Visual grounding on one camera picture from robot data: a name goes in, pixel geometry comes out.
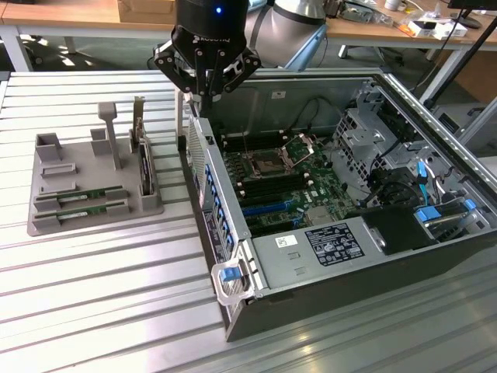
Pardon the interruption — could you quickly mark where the grey desk device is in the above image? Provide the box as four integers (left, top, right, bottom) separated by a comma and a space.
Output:
341, 5, 376, 23

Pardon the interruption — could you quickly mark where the silver chipset heatsink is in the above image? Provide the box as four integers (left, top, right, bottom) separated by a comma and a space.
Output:
305, 207, 332, 227

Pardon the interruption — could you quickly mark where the cardboard box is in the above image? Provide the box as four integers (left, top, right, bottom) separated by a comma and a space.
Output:
117, 0, 178, 24

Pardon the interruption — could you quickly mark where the CPU socket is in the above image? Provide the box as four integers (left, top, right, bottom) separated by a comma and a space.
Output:
248, 149, 287, 180

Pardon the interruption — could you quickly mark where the grey equipment box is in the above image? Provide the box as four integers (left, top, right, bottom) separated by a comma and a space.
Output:
430, 101, 497, 159

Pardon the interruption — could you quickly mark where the metal socket cover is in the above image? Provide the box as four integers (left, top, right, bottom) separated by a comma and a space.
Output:
282, 133, 316, 164

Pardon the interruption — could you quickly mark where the grey power supply unit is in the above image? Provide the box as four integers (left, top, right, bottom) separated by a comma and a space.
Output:
251, 216, 386, 293

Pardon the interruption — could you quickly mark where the grey parts rack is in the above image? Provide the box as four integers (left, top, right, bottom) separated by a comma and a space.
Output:
26, 101, 165, 238

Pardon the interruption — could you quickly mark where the blue disk caddy handle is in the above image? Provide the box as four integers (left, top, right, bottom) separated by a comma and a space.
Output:
412, 206, 443, 225

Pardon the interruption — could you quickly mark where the black plastic shroud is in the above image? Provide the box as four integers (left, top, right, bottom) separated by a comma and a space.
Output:
344, 204, 440, 256

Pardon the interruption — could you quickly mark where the silver disk bay cage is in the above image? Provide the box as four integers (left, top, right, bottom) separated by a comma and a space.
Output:
332, 106, 393, 195

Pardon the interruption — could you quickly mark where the long black expansion slot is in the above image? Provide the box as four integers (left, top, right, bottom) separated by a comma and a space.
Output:
248, 216, 296, 235
239, 192, 283, 207

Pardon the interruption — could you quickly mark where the blue expansion slot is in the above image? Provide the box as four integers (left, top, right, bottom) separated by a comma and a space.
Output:
242, 200, 287, 218

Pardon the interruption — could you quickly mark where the aluminium profile rail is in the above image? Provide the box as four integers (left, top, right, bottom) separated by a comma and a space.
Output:
382, 72, 497, 187

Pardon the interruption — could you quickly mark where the black monitor with stand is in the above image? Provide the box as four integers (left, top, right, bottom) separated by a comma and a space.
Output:
446, 0, 497, 29

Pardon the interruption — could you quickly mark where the black tripod pole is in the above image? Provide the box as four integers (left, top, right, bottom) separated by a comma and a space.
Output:
422, 15, 497, 112

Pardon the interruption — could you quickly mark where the blue data wire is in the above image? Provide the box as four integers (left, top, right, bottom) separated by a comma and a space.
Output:
415, 160, 429, 205

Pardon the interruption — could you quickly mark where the white box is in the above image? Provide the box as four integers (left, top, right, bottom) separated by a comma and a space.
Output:
407, 19, 469, 41

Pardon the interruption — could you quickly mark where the green RAM stick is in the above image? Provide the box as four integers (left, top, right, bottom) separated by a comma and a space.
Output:
57, 205, 109, 221
57, 186, 122, 202

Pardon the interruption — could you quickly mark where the black RAM slot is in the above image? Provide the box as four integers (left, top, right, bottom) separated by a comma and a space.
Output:
242, 183, 313, 199
237, 170, 306, 186
240, 179, 311, 194
220, 131, 287, 141
221, 134, 287, 145
238, 174, 308, 190
222, 138, 289, 148

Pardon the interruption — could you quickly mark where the open black PC case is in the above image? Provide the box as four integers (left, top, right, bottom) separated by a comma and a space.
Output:
175, 73, 497, 343

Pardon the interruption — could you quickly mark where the green Dell motherboard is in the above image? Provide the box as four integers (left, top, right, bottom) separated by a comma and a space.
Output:
221, 130, 356, 238

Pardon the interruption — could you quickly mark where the black chair base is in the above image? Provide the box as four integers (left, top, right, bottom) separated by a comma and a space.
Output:
17, 33, 44, 66

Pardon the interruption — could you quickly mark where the black graphics card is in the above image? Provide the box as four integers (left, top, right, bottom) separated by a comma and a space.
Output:
130, 96, 156, 196

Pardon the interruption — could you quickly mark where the long black wire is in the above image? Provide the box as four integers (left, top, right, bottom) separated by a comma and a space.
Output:
286, 96, 332, 135

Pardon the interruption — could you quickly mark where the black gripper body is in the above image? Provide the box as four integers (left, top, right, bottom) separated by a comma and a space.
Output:
169, 0, 250, 73

